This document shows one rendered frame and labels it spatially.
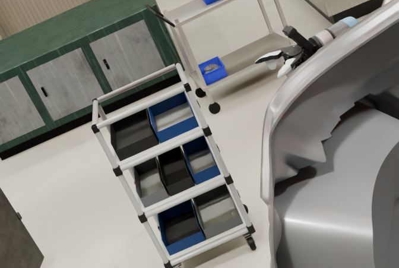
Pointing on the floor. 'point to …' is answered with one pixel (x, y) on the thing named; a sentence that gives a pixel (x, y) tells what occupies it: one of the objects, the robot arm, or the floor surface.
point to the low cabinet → (81, 65)
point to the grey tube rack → (174, 172)
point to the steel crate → (16, 239)
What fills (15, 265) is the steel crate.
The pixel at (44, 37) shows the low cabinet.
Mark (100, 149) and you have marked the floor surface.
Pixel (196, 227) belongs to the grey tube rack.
